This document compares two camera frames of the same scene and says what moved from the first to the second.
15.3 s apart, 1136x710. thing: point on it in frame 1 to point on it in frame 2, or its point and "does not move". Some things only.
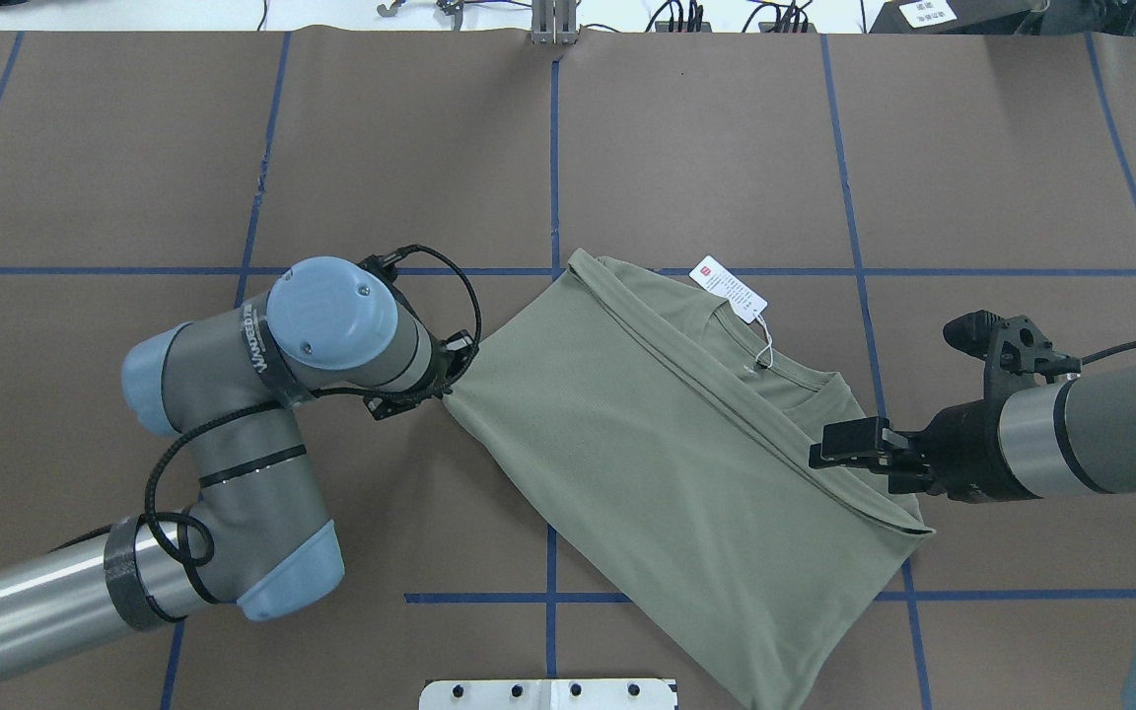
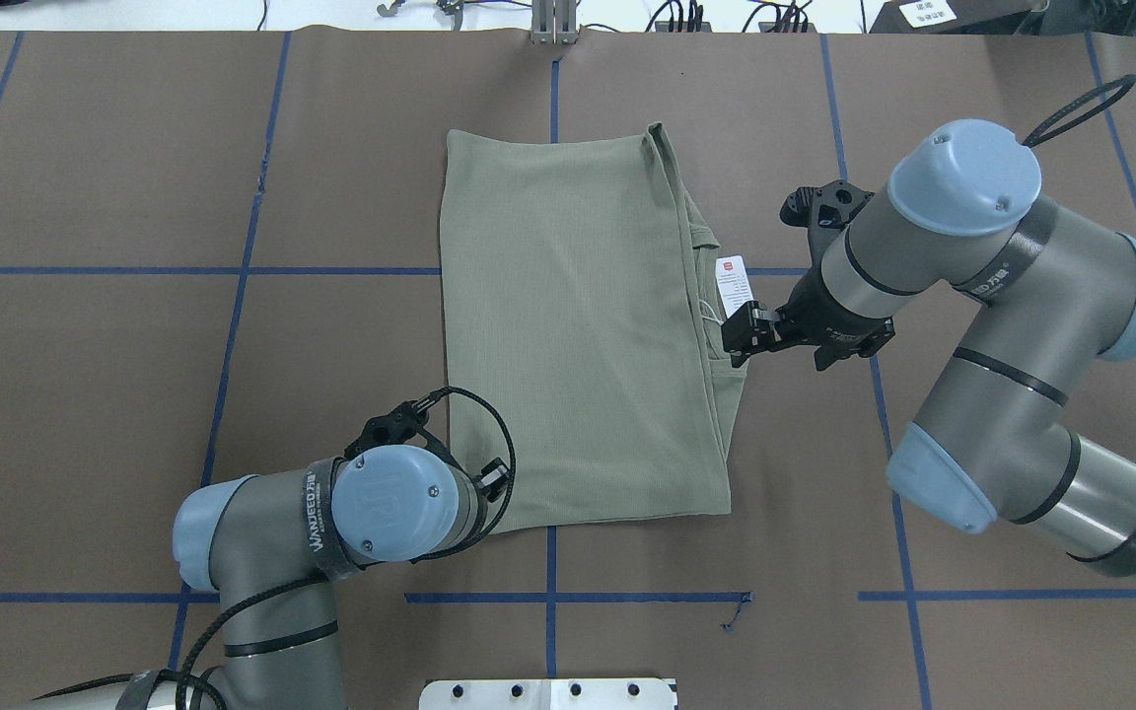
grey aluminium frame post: (553, 23) does not move
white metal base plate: (547, 694) does not move
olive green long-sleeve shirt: (680, 434) to (581, 301)
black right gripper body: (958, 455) to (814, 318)
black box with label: (958, 17) does not move
